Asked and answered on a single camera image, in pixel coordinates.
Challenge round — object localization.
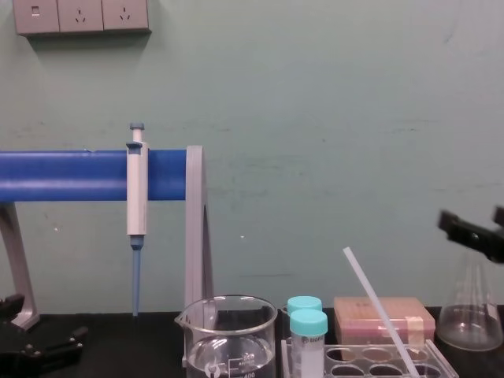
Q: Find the white stirring rod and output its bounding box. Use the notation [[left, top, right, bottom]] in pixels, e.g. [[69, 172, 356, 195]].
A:
[[342, 246, 423, 378]]

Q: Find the glass beaker with water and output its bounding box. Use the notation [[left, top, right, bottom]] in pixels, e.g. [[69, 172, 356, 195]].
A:
[[174, 295, 279, 378]]

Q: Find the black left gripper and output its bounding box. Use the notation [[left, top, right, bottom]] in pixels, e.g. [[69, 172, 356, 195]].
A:
[[0, 292, 90, 378]]

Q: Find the blue and grey pipette stand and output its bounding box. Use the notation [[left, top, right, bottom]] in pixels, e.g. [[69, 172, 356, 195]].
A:
[[0, 144, 216, 332]]

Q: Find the grey wall socket panel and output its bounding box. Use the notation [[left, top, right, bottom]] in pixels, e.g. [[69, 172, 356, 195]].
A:
[[12, 0, 153, 38]]

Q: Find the pink pipette tip box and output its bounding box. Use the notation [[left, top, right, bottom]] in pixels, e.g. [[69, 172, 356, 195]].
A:
[[333, 296, 438, 362]]

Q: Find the teal capped sample tube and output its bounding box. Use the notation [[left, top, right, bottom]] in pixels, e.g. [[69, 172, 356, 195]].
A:
[[289, 308, 329, 378], [286, 295, 324, 317]]

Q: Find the glass conical flask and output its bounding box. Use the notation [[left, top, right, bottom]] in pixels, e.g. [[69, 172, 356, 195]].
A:
[[437, 250, 504, 353]]

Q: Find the clear plastic tube rack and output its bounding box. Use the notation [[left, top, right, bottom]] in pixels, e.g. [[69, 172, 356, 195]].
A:
[[280, 338, 461, 378]]

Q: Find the white and blue pipette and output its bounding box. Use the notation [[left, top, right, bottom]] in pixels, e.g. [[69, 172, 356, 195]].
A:
[[125, 122, 150, 318]]

